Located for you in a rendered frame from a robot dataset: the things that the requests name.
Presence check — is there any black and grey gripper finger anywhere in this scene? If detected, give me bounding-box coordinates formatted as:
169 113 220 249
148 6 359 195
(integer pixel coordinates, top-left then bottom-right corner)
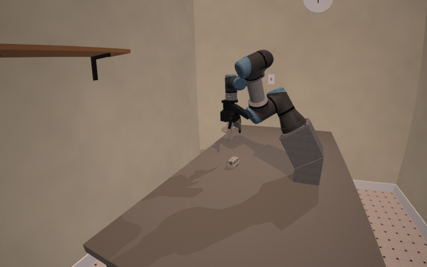
233 117 241 133
221 115 234 141

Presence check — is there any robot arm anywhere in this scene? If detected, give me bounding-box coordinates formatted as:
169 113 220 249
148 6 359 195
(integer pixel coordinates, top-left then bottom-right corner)
225 50 307 134

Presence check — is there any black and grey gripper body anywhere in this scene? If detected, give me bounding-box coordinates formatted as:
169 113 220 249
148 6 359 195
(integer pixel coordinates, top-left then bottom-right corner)
220 100 240 123

